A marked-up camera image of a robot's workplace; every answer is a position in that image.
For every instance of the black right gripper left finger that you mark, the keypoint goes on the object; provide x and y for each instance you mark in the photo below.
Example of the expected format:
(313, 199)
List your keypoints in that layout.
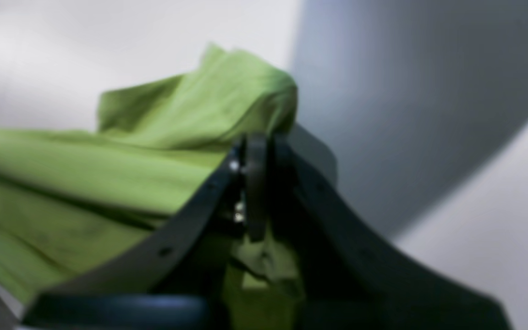
(168, 281)

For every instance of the green t-shirt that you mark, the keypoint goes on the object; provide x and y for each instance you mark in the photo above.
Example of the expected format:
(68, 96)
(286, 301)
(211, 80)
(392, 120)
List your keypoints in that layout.
(71, 200)

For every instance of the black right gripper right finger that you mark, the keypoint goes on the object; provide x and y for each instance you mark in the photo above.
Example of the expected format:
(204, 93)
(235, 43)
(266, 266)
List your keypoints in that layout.
(353, 279)

